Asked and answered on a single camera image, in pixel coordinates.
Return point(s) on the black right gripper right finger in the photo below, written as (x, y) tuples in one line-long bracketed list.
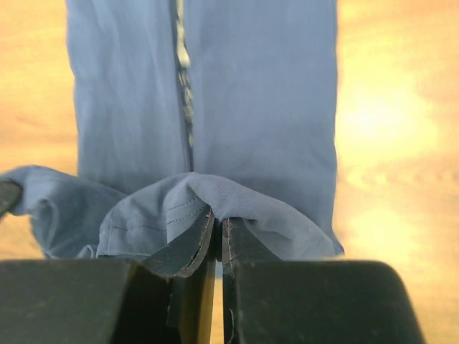
[(239, 245)]

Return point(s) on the blue printed tank top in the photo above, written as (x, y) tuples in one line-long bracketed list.
[(222, 106)]

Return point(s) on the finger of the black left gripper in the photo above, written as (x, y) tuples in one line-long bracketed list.
[(10, 196)]

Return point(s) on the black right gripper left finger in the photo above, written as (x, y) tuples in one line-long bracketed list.
[(188, 264)]

